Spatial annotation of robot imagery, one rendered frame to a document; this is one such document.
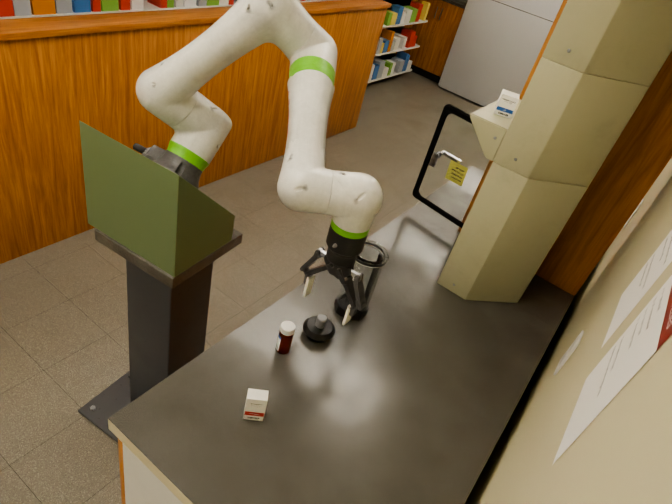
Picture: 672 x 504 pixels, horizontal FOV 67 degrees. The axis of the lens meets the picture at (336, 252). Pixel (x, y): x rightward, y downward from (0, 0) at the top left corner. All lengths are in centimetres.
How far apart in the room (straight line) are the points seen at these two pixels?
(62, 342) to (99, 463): 65
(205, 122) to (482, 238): 90
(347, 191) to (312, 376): 50
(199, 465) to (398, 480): 44
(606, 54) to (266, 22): 81
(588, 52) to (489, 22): 529
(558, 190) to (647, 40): 42
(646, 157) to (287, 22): 115
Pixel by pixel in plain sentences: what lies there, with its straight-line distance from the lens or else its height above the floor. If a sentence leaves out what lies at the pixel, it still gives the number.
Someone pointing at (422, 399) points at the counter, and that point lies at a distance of 140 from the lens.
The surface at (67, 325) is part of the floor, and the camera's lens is 273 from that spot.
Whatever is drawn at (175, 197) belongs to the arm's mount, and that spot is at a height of 121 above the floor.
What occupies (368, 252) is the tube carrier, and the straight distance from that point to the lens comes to 145.
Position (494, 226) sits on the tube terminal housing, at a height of 123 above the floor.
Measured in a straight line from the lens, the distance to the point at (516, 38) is 660.
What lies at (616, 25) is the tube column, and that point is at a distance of 144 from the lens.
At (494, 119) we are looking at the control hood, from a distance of 155.
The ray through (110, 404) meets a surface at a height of 2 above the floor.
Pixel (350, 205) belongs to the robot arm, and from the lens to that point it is 110.
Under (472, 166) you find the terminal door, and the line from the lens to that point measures 193.
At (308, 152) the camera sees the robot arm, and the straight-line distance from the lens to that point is 114.
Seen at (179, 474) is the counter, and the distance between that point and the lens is 117.
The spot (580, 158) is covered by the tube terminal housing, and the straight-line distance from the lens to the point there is 157.
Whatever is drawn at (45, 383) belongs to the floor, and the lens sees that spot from 253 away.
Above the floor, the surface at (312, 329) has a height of 98.
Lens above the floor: 198
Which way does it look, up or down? 37 degrees down
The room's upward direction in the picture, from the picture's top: 16 degrees clockwise
